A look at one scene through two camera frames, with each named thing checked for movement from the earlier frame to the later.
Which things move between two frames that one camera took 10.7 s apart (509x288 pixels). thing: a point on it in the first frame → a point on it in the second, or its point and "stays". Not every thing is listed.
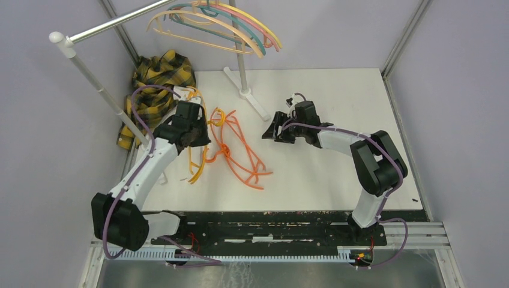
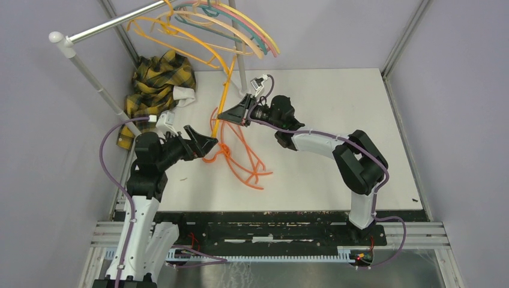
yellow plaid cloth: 169,69 stays
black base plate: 280,230 stays
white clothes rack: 67,49 stays
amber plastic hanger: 196,170 → 208,61
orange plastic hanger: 234,146 stays
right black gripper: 271,132 → 237,114
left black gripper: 204,138 → 204,143
